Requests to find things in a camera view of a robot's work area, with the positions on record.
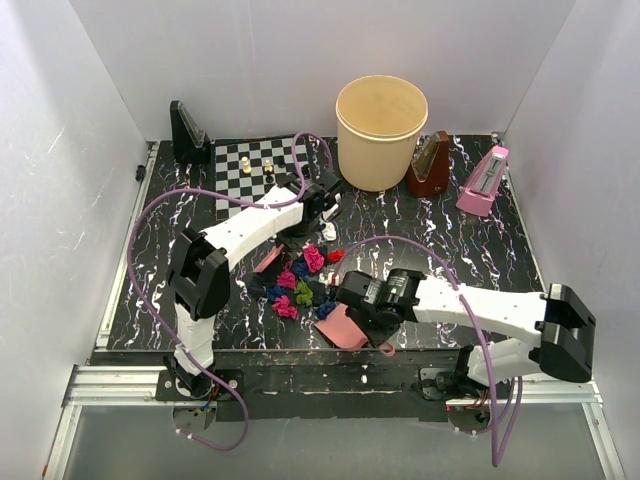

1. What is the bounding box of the pink dustpan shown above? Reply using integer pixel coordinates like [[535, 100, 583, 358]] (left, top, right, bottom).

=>
[[315, 304, 395, 357]]

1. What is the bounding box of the pink hand brush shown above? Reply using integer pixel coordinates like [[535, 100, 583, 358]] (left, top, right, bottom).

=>
[[253, 245, 283, 273]]

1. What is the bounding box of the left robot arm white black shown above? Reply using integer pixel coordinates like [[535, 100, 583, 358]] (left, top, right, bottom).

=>
[[165, 172, 345, 400]]

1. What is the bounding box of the dark scrap by left arm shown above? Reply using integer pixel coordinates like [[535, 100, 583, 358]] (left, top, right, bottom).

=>
[[247, 272, 276, 299]]

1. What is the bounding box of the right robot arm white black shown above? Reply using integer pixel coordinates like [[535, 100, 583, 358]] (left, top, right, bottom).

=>
[[336, 269, 596, 401]]

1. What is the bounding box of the white scrap near brush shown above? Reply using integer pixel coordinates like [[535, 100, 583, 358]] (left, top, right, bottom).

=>
[[322, 223, 337, 242]]

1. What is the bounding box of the magenta scrap upper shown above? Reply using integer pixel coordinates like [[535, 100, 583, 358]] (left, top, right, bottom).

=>
[[303, 245, 325, 273]]

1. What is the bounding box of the red paper scrap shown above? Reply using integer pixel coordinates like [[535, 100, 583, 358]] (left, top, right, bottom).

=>
[[327, 250, 345, 264]]

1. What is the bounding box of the blue scrap front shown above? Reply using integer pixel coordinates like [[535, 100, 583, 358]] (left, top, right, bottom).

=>
[[315, 301, 337, 321]]

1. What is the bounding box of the navy scrap under magenta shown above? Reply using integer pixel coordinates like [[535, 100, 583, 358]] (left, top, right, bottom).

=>
[[290, 257, 311, 281]]

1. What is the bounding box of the black scrap centre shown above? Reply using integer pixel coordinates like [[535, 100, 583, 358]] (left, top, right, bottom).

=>
[[307, 281, 336, 307]]

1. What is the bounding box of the green paper scrap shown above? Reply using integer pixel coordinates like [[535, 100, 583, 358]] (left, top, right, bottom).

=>
[[294, 280, 314, 307]]

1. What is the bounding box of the magenta scrap middle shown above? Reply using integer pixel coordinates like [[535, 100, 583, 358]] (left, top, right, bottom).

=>
[[277, 271, 297, 290]]

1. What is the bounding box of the white chess piece left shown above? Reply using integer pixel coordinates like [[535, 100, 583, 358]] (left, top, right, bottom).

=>
[[241, 156, 252, 175]]

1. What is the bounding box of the black grey chessboard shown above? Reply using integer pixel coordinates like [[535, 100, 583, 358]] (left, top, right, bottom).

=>
[[212, 135, 295, 202]]

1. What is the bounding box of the navy scrap left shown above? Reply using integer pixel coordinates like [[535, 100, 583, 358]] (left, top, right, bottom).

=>
[[266, 285, 287, 302]]

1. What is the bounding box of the magenta scrap front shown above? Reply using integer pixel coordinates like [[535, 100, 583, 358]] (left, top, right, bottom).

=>
[[272, 295, 298, 319]]

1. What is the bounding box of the beige plastic bucket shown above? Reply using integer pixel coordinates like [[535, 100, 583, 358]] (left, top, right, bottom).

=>
[[335, 75, 429, 192]]

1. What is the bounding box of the brown metronome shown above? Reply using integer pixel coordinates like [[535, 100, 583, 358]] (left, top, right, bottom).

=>
[[405, 130, 450, 198]]

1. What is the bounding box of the black metronome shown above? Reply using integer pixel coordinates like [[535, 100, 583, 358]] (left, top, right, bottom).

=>
[[169, 100, 212, 165]]

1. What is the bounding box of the pink metronome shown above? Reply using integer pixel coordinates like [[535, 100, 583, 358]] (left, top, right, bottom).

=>
[[456, 145, 509, 217]]

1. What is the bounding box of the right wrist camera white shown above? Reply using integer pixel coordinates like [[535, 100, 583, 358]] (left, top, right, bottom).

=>
[[319, 272, 341, 287]]

